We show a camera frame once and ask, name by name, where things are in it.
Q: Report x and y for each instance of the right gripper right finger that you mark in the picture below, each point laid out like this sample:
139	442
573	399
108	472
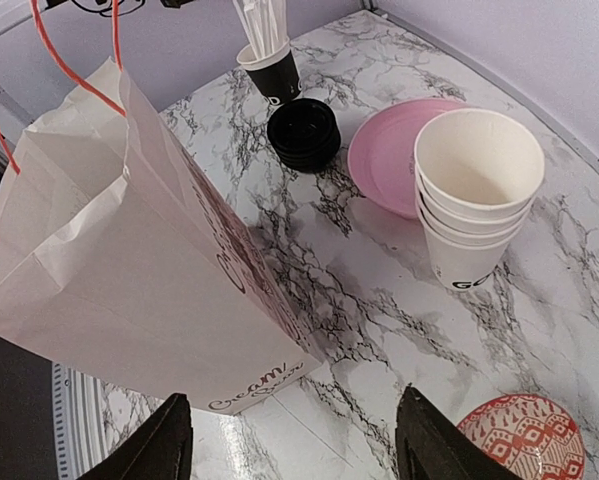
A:
429	446

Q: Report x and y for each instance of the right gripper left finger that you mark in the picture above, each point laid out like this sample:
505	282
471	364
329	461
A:
161	448

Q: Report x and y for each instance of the paper takeout bag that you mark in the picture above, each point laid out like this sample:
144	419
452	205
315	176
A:
119	258

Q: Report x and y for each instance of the red patterned small bowl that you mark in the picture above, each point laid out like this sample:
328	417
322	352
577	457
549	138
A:
530	435

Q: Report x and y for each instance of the stack of white paper cups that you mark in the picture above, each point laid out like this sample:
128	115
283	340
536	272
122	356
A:
473	165

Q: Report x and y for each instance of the pink plate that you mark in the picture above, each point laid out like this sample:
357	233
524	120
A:
381	154

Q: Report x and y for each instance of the stack of black lids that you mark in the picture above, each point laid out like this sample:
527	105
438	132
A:
304	134

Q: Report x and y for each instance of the black cup with straws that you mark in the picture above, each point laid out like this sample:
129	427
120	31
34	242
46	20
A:
267	58

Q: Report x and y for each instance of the aluminium front rail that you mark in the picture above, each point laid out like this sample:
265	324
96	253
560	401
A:
78	422

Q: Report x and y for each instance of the right aluminium frame post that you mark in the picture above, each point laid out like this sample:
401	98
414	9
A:
373	5

